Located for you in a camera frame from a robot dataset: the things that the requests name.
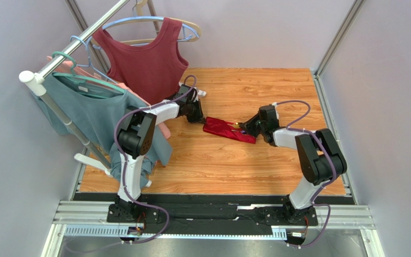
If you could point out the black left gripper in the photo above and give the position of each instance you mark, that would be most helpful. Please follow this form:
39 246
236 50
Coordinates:
199 118

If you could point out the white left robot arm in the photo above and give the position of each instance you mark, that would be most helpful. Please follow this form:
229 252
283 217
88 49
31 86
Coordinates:
134 134

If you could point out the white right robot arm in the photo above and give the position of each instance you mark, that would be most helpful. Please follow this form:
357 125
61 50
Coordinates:
321 159

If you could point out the maroon tank top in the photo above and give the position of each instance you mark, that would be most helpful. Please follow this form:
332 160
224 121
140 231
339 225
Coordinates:
153 71

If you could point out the light blue clothes hanger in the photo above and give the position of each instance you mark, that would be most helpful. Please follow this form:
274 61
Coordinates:
195 30

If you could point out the blue wire clothes hanger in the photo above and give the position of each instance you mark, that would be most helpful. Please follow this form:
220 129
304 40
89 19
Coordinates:
98 74

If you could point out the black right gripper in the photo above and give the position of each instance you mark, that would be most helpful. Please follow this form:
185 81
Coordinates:
248 128

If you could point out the wooden clothes hanger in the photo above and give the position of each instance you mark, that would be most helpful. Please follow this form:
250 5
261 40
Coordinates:
167 28

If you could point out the grey-blue hanging shirt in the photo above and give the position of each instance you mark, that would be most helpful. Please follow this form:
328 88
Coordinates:
97 118

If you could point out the teal clothes hanger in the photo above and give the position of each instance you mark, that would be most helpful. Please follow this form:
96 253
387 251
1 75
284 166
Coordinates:
72 76

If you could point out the red cloth napkin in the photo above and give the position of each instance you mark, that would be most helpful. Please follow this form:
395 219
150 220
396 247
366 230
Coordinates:
222 128

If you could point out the pink hanging shirt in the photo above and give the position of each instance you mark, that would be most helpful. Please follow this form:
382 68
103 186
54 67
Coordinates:
65 66

